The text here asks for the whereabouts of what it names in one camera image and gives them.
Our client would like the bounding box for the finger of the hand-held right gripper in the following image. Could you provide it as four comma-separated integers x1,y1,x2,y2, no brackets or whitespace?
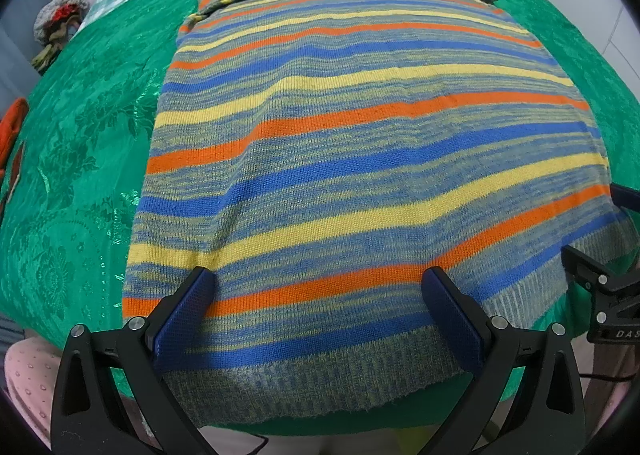
609,182,640,213
560,245,640,296

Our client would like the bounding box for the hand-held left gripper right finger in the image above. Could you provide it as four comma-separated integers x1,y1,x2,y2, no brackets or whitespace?
421,266,587,455

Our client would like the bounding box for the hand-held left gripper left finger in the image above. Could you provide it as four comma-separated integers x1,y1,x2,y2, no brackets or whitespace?
50,266,217,455

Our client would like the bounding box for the striped knit sweater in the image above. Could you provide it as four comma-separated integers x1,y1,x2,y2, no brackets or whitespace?
122,0,633,426

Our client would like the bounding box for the pile of mixed clothes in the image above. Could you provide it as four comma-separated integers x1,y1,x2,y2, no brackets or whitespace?
30,20,81,76

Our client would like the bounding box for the white wardrobe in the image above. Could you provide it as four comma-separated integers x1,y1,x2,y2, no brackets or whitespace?
520,0,640,100

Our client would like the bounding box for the green patterned bedspread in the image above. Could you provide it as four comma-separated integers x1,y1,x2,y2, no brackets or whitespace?
0,0,640,436

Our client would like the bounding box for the small flat packet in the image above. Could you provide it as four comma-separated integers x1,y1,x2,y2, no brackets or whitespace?
5,140,27,208

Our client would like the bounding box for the orange cloth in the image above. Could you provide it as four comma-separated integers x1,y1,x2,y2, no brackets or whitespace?
0,97,30,170

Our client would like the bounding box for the blue-grey curtain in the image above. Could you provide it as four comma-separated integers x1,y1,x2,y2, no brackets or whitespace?
0,0,47,100

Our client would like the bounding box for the grey knitted hat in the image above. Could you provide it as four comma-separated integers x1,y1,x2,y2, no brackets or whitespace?
32,0,91,43

